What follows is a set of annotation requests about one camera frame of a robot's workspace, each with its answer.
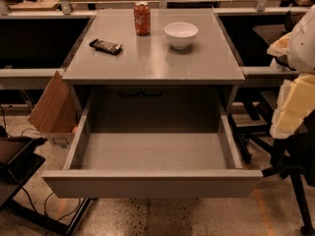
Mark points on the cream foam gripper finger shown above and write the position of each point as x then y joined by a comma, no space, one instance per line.
296,100

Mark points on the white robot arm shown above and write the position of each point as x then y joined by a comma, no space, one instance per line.
298,45

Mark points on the grey open top drawer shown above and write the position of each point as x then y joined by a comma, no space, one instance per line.
174,143

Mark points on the black office chair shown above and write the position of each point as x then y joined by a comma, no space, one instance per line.
294,157

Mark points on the white ceramic bowl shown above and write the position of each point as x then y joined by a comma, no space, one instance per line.
180,35

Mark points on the grey cabinet counter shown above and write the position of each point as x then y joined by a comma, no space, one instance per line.
149,60

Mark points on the red soda can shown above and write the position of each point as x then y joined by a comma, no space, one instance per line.
142,17

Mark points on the brown cardboard box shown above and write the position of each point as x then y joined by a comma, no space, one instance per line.
55,115

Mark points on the black cart at left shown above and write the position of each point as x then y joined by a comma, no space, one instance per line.
18,163

